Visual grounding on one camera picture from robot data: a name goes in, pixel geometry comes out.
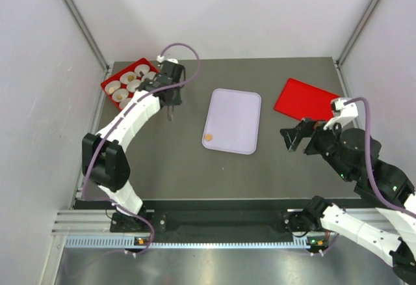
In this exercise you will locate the lavender plastic tray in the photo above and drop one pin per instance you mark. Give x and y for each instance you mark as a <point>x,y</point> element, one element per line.
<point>233,121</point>

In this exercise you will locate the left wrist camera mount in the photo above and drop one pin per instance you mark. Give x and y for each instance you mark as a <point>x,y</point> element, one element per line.
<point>162,59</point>

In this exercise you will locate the orange square chocolate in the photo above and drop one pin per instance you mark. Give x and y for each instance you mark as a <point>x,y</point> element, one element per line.
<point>208,137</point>

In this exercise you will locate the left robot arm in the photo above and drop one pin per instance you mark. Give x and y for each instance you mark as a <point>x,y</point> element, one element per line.
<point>104,153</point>

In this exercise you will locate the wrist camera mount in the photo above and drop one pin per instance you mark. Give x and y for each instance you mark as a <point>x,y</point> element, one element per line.
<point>162,59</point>
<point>343,113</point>

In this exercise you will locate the aluminium frame rail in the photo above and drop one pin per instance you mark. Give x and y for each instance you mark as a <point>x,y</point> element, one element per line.
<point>85,32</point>

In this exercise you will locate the metal serving tongs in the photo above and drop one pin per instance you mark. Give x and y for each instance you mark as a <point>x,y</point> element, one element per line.
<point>170,113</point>

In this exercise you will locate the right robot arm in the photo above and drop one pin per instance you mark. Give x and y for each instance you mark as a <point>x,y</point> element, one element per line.
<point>384,186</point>

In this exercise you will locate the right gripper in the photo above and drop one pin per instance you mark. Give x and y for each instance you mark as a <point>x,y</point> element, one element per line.
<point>292,135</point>

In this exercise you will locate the red chocolate box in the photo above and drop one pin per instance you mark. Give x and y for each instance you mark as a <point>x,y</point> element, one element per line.
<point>121,86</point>

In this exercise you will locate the red box lid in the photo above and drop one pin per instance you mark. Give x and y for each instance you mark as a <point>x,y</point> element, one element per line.
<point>300,100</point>

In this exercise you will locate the grey slotted cable duct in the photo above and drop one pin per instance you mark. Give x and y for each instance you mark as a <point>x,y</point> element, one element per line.
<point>132,242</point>

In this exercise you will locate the white paper cup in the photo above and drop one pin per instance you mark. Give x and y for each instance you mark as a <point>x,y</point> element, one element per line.
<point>149,75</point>
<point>133,85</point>
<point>124,103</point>
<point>124,77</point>
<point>116,84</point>
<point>142,68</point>
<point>121,91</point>

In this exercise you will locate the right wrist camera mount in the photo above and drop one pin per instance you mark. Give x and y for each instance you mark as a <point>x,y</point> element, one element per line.
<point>343,113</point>

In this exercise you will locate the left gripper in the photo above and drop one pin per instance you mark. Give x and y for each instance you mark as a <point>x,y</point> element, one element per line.
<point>177,101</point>

